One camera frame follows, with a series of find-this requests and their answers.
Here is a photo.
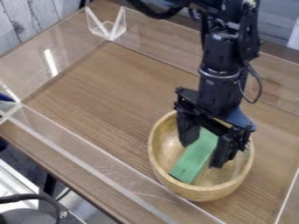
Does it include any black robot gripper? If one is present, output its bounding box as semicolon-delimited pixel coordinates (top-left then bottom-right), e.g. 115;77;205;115
173;68;256;168

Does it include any clear acrylic tray enclosure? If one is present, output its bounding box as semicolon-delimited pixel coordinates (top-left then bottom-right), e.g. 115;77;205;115
0;1;299;224

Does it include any light wooden bowl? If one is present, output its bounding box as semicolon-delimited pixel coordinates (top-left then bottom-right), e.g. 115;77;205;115
148;111;255;202

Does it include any green rectangular block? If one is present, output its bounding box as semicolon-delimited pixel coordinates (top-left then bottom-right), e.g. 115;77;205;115
168;129;219;184

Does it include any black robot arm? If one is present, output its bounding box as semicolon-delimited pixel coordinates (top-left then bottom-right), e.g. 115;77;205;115
127;0;262;168

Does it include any black cable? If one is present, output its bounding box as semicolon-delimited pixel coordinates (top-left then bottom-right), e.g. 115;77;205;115
0;193;63;224

